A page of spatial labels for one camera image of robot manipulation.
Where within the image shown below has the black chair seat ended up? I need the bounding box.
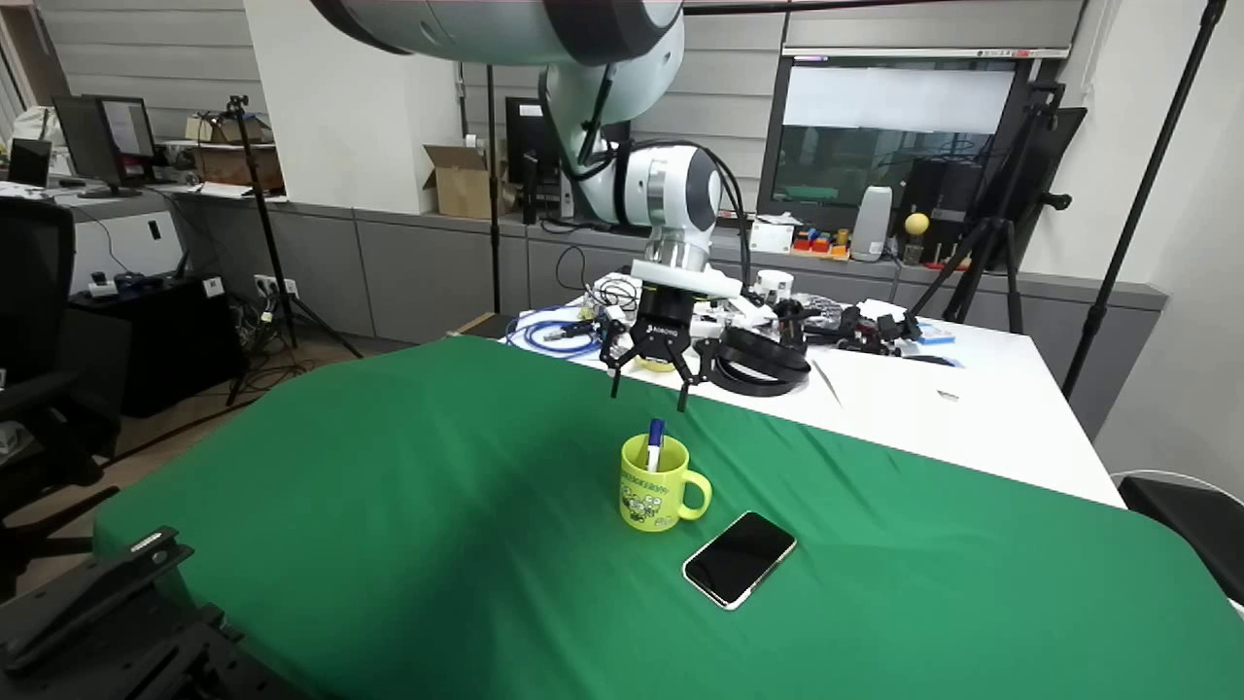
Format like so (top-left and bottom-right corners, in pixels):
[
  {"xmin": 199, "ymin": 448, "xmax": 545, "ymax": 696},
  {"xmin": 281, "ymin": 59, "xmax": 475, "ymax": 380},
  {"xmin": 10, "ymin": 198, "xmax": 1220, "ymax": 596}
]
[{"xmin": 1114, "ymin": 469, "xmax": 1244, "ymax": 615}]

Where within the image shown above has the small white box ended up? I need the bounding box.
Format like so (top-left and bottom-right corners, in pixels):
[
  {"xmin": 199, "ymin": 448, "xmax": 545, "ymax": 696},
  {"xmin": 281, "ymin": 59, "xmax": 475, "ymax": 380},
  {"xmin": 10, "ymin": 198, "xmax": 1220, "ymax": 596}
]
[{"xmin": 747, "ymin": 208, "xmax": 801, "ymax": 255}]

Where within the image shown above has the black office chair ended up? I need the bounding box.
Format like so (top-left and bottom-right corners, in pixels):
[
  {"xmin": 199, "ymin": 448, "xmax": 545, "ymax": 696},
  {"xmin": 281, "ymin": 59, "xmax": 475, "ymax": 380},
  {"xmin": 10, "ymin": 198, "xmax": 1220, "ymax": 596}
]
[{"xmin": 0, "ymin": 195, "xmax": 131, "ymax": 601}]

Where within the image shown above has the black smartphone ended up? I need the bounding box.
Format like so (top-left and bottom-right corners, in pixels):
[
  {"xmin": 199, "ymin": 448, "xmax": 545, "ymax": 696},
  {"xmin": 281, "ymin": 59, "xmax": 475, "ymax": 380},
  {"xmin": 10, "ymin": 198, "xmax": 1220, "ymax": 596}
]
[{"xmin": 676, "ymin": 505, "xmax": 803, "ymax": 615}]

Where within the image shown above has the pile of white cables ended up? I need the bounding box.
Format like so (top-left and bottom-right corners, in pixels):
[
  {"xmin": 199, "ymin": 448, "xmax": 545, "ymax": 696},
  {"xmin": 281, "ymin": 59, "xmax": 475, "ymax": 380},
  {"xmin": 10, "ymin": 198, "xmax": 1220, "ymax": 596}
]
[{"xmin": 571, "ymin": 264, "xmax": 810, "ymax": 343}]

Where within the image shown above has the green table cloth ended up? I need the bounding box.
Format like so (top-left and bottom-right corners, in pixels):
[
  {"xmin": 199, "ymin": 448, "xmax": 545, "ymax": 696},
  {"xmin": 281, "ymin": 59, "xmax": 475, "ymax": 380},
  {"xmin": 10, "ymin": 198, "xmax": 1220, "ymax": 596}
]
[{"xmin": 89, "ymin": 335, "xmax": 1244, "ymax": 700}]

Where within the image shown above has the blue coiled cable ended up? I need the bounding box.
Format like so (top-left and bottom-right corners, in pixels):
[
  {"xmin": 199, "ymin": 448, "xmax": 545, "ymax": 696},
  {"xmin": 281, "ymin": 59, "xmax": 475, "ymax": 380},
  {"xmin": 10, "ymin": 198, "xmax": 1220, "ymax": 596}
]
[{"xmin": 518, "ymin": 310, "xmax": 615, "ymax": 361}]

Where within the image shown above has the slanted black stand pole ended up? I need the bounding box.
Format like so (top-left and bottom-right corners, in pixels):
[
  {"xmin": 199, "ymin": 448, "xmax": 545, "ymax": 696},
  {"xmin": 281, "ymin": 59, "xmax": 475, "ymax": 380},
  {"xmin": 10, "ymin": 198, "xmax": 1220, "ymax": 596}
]
[{"xmin": 1056, "ymin": 0, "xmax": 1232, "ymax": 402}]

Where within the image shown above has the black tripod by window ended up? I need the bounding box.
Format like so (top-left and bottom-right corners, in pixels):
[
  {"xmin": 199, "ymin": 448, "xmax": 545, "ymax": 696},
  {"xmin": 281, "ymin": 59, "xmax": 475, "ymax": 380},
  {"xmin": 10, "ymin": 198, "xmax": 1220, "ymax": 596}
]
[{"xmin": 902, "ymin": 80, "xmax": 1079, "ymax": 338}]

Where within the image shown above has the black gadgets pile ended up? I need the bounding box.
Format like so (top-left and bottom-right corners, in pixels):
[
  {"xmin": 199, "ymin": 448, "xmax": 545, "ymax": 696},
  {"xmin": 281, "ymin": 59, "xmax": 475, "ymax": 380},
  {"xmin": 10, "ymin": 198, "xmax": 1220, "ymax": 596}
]
[{"xmin": 801, "ymin": 297, "xmax": 916, "ymax": 356}]

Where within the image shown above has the black low cabinet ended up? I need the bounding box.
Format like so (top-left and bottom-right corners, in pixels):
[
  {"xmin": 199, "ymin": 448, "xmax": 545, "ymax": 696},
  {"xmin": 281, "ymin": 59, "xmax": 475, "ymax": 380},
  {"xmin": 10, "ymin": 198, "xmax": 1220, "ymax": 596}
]
[{"xmin": 53, "ymin": 268, "xmax": 250, "ymax": 420}]

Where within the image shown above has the black computer monitor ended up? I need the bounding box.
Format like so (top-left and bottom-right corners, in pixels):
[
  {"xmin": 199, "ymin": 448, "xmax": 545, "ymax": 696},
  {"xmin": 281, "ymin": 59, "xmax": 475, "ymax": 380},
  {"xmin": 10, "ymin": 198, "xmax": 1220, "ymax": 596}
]
[{"xmin": 502, "ymin": 94, "xmax": 576, "ymax": 227}]

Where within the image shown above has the white cylindrical device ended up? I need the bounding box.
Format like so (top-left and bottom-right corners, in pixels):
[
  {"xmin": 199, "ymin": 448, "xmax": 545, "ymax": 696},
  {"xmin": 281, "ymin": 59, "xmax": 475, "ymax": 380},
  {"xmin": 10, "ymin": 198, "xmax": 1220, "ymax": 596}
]
[{"xmin": 847, "ymin": 182, "xmax": 896, "ymax": 264}]

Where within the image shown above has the black tripod with camera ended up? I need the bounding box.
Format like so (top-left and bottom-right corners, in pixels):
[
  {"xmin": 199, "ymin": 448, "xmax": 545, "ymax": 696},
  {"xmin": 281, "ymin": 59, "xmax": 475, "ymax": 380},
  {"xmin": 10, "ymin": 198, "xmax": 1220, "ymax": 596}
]
[{"xmin": 212, "ymin": 94, "xmax": 368, "ymax": 412}]

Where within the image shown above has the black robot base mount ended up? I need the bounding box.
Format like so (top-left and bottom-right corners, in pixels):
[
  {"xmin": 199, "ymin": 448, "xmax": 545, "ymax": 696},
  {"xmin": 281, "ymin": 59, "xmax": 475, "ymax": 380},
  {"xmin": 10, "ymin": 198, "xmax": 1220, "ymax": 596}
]
[{"xmin": 0, "ymin": 520, "xmax": 305, "ymax": 700}]

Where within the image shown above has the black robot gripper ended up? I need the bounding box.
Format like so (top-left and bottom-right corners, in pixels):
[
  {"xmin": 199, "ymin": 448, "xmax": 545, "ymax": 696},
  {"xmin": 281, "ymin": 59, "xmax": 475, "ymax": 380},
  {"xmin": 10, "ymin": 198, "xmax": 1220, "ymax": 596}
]
[{"xmin": 594, "ymin": 272, "xmax": 716, "ymax": 417}]

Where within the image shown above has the yellow cartoon mug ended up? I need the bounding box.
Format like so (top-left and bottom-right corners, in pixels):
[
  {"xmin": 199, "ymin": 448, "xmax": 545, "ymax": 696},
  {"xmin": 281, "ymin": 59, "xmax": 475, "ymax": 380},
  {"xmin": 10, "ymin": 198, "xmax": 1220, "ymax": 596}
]
[{"xmin": 615, "ymin": 430, "xmax": 716, "ymax": 538}]

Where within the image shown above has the brown cardboard box on desk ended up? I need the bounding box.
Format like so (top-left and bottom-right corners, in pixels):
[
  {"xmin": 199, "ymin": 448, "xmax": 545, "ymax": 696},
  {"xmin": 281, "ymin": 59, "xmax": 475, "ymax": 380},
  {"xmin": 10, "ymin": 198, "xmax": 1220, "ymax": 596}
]
[{"xmin": 188, "ymin": 132, "xmax": 289, "ymax": 198}]

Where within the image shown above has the open cardboard box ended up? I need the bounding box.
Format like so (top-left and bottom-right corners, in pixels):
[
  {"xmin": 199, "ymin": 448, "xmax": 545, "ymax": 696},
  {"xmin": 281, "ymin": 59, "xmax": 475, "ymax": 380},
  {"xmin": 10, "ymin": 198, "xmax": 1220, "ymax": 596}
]
[{"xmin": 421, "ymin": 140, "xmax": 499, "ymax": 227}]

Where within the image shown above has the black coiled cable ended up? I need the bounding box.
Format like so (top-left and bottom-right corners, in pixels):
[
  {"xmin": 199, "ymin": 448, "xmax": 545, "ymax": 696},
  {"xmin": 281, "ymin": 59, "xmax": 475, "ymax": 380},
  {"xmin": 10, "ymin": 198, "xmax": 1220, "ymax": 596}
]
[{"xmin": 702, "ymin": 322, "xmax": 811, "ymax": 402}]

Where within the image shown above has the white paper sheet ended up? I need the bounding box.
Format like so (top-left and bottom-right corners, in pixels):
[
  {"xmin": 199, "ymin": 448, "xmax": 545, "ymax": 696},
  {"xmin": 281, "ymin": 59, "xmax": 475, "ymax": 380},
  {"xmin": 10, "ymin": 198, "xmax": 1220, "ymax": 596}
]
[{"xmin": 810, "ymin": 343, "xmax": 972, "ymax": 409}]

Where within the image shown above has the small monitor on desk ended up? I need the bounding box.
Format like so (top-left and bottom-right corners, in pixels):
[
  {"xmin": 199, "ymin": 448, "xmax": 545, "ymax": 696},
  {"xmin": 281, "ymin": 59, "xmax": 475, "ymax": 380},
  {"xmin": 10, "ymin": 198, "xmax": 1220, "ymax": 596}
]
[{"xmin": 53, "ymin": 89, "xmax": 167, "ymax": 195}]

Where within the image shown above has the thin black vertical pole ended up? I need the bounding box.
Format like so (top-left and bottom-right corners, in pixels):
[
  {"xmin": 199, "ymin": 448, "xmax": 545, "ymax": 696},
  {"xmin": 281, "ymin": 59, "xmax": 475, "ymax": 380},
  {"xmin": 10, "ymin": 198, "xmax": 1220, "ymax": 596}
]
[{"xmin": 478, "ymin": 59, "xmax": 509, "ymax": 335}]

